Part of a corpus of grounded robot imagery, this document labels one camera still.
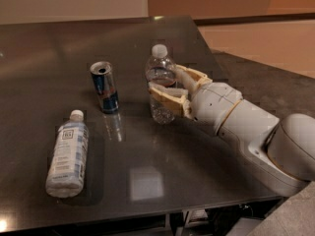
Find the white labelled plastic bottle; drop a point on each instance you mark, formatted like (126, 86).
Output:
(66, 175)

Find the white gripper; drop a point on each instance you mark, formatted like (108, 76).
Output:
(215, 102)

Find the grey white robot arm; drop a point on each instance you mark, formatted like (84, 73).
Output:
(280, 153)

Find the blue silver energy drink can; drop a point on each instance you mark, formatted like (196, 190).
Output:
(102, 76)

